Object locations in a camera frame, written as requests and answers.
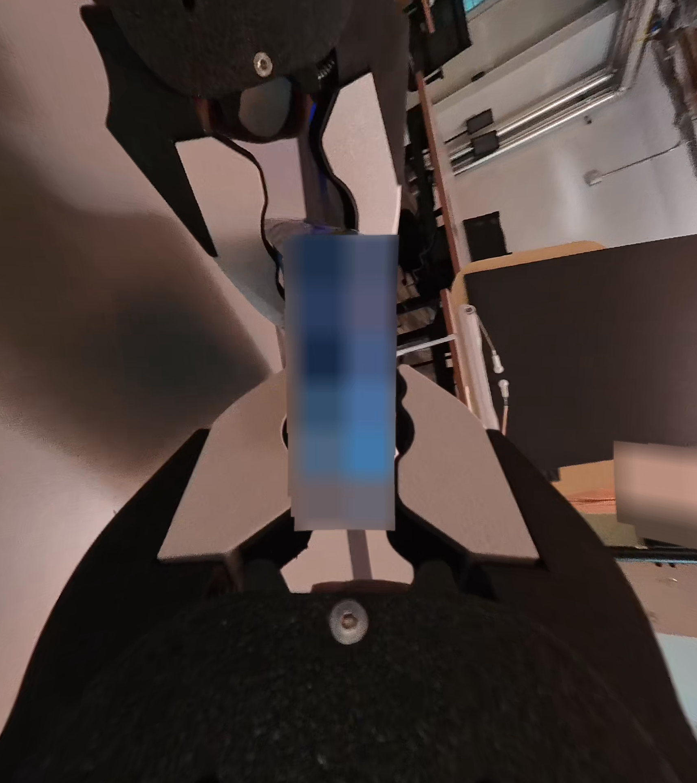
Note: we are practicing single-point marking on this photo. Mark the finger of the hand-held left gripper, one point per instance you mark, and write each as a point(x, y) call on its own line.
point(220, 196)
point(367, 147)

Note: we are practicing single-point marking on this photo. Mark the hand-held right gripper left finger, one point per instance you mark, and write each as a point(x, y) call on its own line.
point(232, 489)

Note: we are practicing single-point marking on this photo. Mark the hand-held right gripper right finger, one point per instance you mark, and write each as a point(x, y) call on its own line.
point(465, 489)

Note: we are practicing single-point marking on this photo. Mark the light wooden table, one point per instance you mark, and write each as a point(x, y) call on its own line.
point(587, 483)

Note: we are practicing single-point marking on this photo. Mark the white container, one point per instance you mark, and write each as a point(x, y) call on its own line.
point(679, 489)

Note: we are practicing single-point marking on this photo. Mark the wooden desk black frame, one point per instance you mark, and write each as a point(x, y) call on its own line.
point(440, 184)

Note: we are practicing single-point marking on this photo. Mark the black wall box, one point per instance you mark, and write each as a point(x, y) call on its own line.
point(479, 129)

